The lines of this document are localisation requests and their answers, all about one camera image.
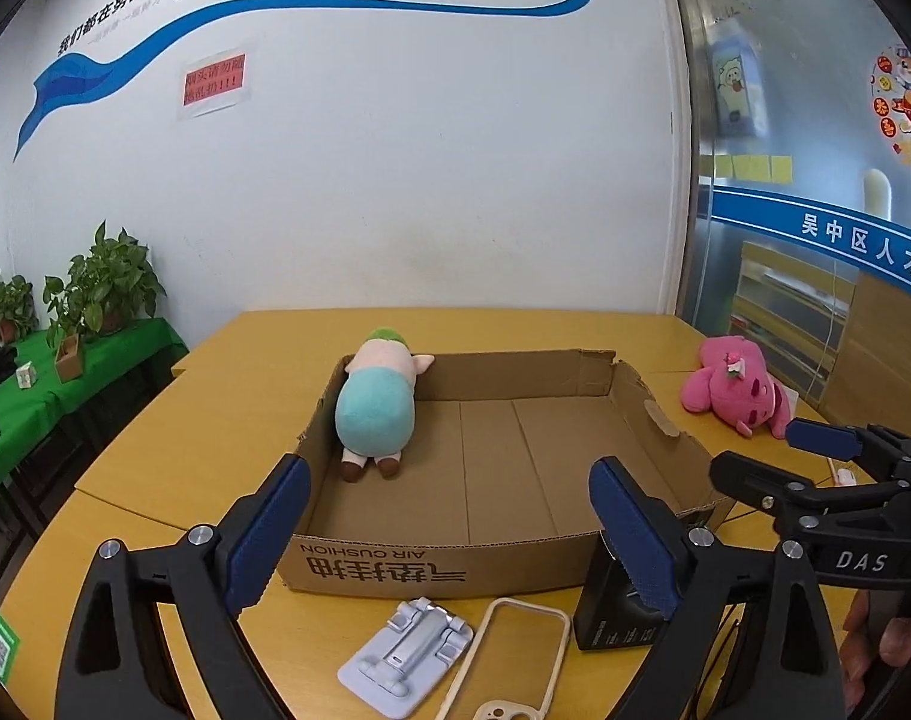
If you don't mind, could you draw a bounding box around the large potted green plant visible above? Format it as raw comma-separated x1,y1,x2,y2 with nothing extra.
43,221,167,350

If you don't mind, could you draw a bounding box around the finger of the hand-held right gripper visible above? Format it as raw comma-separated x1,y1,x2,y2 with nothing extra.
785,418,911,482
708,450,906,535

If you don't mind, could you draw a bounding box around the brown cardboard box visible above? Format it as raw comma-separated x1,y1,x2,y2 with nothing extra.
277,349,733,601

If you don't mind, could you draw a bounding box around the blue wave wall decal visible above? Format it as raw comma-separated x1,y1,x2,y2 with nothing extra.
13,0,595,162

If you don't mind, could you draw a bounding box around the small black box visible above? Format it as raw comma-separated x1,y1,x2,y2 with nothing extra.
571,532,670,652

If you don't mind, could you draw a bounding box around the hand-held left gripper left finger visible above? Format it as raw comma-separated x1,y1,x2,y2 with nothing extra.
54,454,312,720

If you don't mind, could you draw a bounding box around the red festive window decal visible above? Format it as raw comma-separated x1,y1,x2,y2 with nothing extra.
870,45,911,181

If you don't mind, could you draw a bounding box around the metal door frame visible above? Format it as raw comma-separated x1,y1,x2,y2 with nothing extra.
663,0,717,320

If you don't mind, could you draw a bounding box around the grey folding phone stand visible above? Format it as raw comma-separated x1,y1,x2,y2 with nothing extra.
337,597,475,719

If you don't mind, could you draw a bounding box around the table with green cloth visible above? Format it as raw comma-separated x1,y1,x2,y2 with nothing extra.
0,317,190,518

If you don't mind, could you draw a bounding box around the wooden desktop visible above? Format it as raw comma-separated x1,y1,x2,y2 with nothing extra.
0,307,876,720

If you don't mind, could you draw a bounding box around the brown cardboard sheet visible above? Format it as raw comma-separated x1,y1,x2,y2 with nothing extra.
822,270,911,428

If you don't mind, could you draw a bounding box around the red paper wall notice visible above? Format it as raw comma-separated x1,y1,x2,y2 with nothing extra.
176,52,250,119

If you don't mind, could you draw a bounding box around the blue window band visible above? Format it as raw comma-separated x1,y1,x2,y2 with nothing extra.
710,187,911,293

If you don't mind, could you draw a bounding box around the green code sticker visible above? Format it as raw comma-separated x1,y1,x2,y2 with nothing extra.
0,615,22,683

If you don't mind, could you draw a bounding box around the small potted green plant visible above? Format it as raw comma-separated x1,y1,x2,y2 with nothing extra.
0,268,40,346

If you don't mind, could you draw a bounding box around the pink plush toy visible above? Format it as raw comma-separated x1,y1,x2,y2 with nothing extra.
678,335,797,440

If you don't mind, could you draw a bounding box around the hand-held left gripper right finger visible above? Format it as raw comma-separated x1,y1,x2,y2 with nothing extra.
588,456,850,720

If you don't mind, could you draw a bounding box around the small wooden box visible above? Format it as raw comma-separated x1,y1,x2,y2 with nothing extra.
54,334,86,381

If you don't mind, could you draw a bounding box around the person's right hand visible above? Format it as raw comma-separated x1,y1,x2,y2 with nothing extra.
837,589,911,691

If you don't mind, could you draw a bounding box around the clear phone case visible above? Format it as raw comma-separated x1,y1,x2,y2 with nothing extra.
434,597,572,720

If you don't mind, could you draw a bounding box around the teal and pink plush pig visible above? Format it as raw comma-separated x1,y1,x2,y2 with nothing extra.
333,327,435,482

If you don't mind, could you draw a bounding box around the cartoon sheep poster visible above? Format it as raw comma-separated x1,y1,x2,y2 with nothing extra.
706,22,771,140

